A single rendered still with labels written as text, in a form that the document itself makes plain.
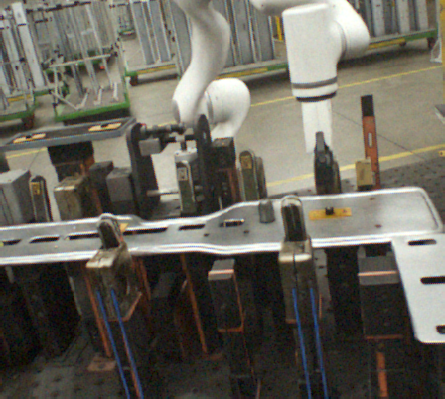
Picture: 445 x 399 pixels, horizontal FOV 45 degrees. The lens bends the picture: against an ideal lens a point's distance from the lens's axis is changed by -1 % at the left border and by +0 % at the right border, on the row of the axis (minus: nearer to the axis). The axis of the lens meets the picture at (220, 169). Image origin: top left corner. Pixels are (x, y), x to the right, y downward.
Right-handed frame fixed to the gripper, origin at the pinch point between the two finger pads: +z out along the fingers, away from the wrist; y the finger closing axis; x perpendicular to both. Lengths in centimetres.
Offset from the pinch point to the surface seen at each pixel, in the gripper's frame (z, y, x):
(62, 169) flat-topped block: 3, -30, -72
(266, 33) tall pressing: 45, -728, -81
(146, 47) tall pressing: 54, -907, -329
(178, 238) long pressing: 9.4, 5.3, -30.6
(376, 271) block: 11.1, 19.8, 7.3
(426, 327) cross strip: 8.9, 38.0, 12.0
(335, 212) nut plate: 9.0, 0.2, 1.2
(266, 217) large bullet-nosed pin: 8.1, 1.7, -12.4
